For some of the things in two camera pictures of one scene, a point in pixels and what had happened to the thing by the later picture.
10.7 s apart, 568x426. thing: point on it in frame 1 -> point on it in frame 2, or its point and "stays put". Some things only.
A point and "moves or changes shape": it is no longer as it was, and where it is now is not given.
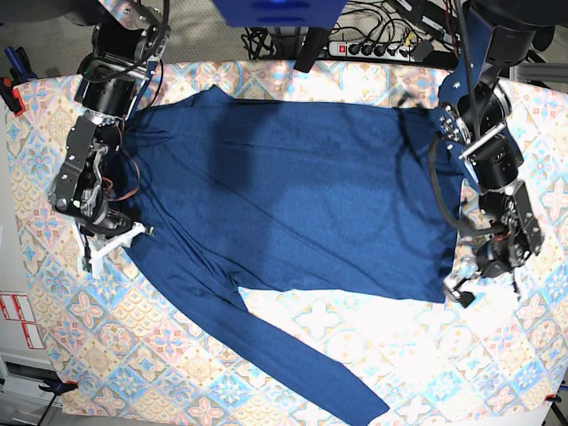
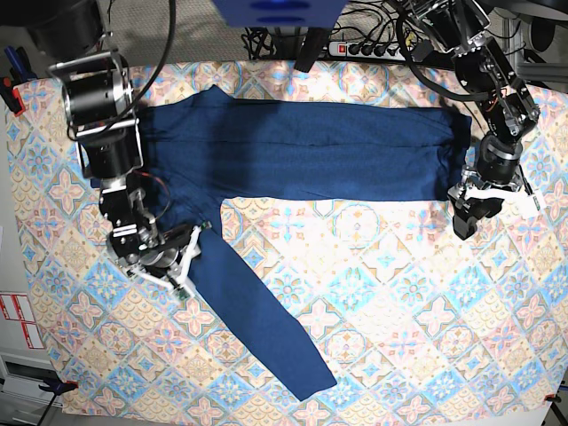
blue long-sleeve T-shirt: (338, 199) moves or changes shape
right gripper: (479, 264) -> (498, 164)
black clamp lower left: (59, 388) stays put
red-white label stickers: (17, 307) stays put
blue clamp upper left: (21, 70) stays put
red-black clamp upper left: (11, 97) stays put
